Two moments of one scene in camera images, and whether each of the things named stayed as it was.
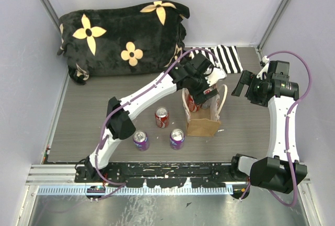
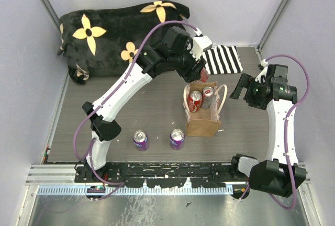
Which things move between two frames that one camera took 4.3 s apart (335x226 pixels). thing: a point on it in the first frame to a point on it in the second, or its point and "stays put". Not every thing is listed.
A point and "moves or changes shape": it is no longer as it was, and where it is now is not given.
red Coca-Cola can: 162,116 moves or changes shape
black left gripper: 198,96 to 191,75
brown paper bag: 203,120 stays put
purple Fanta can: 177,138 stays put
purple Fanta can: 141,140 stays put
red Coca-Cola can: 192,106 stays put
